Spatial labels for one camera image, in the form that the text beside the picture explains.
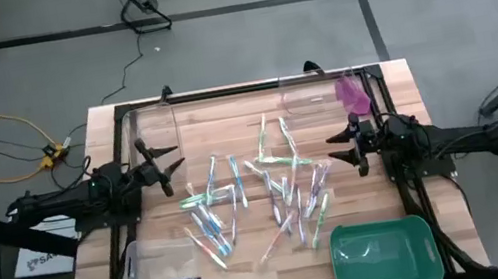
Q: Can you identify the black diagonal beam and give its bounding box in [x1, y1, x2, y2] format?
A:
[0, 197, 83, 271]

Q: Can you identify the black clamp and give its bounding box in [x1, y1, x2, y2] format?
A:
[300, 57, 327, 76]
[157, 84, 175, 101]

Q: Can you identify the blue toothbrush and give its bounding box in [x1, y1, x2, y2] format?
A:
[197, 153, 225, 207]
[196, 198, 236, 259]
[183, 178, 223, 235]
[188, 206, 229, 263]
[225, 152, 250, 212]

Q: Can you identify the pink mat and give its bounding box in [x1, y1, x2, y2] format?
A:
[332, 69, 374, 120]

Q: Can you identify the black floor cable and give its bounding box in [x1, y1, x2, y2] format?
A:
[89, 32, 153, 107]

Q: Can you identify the yellow power plug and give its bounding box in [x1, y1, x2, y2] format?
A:
[35, 141, 71, 171]

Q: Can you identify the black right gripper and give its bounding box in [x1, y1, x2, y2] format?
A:
[320, 108, 387, 183]

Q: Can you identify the purple toothbrush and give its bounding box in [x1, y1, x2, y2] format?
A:
[277, 175, 298, 236]
[289, 185, 311, 247]
[222, 184, 246, 248]
[300, 159, 341, 218]
[294, 162, 330, 221]
[260, 168, 285, 230]

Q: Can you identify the white printed box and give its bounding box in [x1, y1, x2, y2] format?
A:
[5, 210, 87, 279]

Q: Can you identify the orange toothbrush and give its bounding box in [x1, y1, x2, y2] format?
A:
[250, 211, 303, 267]
[182, 220, 230, 278]
[278, 153, 307, 207]

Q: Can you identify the green plastic bin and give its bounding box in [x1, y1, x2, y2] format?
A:
[325, 208, 448, 279]

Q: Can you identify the clear plastic bin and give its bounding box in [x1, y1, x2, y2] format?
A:
[117, 229, 202, 279]
[276, 64, 363, 129]
[118, 99, 188, 186]

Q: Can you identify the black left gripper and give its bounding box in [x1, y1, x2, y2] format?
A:
[124, 130, 192, 204]

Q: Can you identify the green toothbrush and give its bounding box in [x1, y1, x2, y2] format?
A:
[241, 153, 285, 200]
[276, 114, 298, 159]
[250, 112, 275, 163]
[178, 189, 239, 212]
[253, 147, 315, 175]
[176, 184, 237, 207]
[302, 190, 340, 252]

